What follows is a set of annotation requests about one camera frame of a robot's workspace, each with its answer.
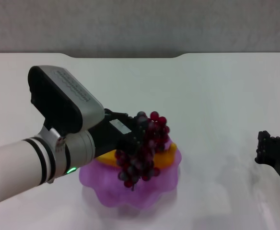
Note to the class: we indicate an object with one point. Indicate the purple translucent scalloped bowl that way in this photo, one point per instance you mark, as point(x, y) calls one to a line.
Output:
point(106, 187)

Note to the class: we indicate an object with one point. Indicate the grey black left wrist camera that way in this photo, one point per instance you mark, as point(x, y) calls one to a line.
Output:
point(58, 105)

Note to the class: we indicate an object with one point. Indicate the yellow banana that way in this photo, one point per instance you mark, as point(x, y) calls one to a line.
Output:
point(165, 157)

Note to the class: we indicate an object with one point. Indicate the dark red grape bunch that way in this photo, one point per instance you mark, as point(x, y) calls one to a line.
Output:
point(154, 134)

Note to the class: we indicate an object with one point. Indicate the grey felt partition panel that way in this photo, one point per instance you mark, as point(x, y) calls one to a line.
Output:
point(140, 24)

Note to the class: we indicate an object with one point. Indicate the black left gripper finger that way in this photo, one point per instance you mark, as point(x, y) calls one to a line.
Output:
point(128, 146)
point(138, 124)

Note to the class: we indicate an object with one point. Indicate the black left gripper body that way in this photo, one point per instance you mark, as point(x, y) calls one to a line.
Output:
point(108, 141)

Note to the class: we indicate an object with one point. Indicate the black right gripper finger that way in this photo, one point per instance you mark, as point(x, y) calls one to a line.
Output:
point(262, 155)
point(266, 142)

